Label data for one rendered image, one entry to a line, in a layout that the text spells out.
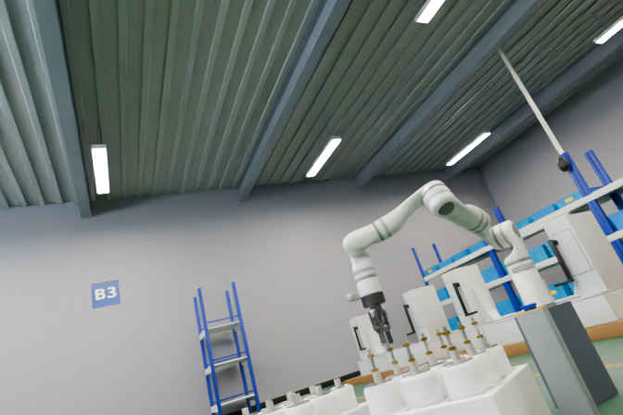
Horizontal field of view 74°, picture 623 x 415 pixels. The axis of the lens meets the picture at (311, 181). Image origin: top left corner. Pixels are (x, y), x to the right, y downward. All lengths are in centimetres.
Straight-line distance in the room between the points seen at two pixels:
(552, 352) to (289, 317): 689
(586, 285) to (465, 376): 240
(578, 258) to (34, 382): 682
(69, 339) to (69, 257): 127
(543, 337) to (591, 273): 217
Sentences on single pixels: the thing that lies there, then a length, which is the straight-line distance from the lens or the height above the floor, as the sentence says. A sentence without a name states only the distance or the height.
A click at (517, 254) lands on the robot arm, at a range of 171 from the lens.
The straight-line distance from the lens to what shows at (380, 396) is 124.
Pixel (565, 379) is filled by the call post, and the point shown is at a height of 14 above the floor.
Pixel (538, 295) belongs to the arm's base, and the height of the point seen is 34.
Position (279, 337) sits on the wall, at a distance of 783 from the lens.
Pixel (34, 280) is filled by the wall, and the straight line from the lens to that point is 784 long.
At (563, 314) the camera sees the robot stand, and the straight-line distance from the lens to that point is 171.
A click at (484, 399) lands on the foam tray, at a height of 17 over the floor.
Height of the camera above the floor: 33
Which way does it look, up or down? 23 degrees up
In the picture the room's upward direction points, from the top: 17 degrees counter-clockwise
